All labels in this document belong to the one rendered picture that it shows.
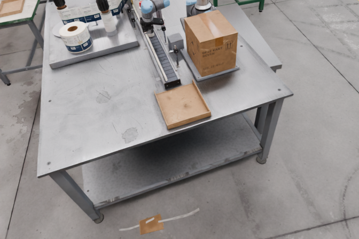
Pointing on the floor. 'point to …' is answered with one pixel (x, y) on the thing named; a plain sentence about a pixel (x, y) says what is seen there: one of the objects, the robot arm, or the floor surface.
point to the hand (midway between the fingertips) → (151, 32)
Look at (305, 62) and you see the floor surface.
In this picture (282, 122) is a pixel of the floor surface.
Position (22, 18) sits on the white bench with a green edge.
